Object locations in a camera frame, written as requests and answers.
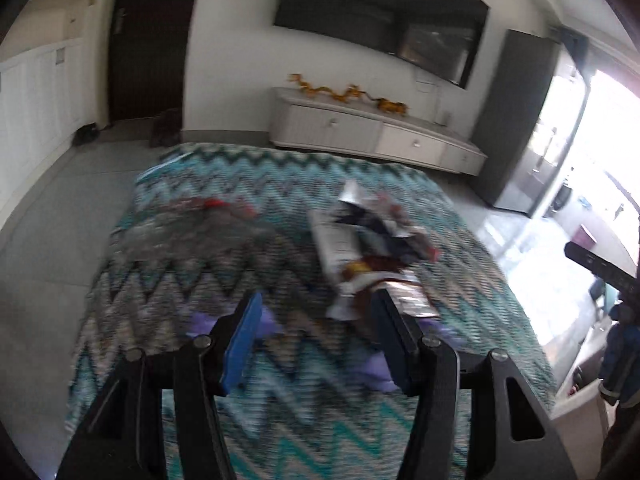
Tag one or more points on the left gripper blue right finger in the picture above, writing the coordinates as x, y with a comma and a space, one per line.
511, 434

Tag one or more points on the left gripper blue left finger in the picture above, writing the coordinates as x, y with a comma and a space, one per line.
121, 436

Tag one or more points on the purple plastic wrapper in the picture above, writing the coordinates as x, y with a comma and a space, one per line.
202, 323

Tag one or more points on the brown foil snack wrapper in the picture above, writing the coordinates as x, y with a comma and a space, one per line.
385, 289

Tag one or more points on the silver foil wrapper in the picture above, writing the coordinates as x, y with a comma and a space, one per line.
192, 228

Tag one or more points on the blue gloved right hand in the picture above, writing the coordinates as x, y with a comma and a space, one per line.
619, 371

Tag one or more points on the purple storage stool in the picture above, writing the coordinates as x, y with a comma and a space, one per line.
584, 238

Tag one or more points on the zigzag knitted table cloth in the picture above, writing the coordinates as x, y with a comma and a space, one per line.
300, 412

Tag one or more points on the grey double-door refrigerator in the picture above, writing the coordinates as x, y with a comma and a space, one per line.
527, 123

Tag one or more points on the golden tiger figurine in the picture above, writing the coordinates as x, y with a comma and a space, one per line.
391, 107

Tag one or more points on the dark shoes by door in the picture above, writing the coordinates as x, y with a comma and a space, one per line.
86, 134

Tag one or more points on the golden dragon figurine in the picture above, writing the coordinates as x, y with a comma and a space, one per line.
352, 92

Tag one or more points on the white TV cabinet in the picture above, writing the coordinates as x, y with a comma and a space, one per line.
358, 129

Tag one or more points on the dark brown entrance door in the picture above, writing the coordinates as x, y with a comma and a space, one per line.
147, 57

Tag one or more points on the black wall television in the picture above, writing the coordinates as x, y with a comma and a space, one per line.
441, 37

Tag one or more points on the white wall cabinets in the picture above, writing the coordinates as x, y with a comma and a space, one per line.
53, 81

